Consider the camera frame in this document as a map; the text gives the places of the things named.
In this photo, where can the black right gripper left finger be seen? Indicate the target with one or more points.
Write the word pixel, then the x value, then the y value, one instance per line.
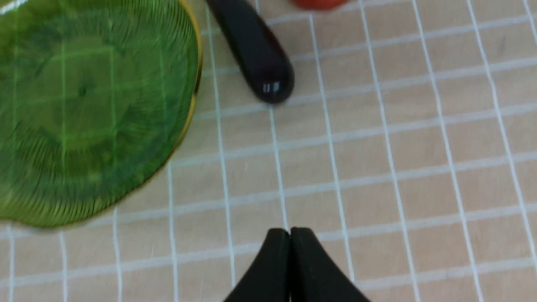
pixel 266 279

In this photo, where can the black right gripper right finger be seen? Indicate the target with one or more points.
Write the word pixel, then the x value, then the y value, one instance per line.
pixel 314 276

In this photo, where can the dark purple eggplant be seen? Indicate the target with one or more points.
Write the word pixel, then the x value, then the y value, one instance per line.
pixel 264 64

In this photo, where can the red yellow tomato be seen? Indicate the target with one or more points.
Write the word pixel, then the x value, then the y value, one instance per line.
pixel 318 5

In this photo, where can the tan checkered tablecloth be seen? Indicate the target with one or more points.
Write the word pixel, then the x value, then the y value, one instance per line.
pixel 408 146

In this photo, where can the green glass plate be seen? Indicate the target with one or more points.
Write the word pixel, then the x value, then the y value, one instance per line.
pixel 96 95

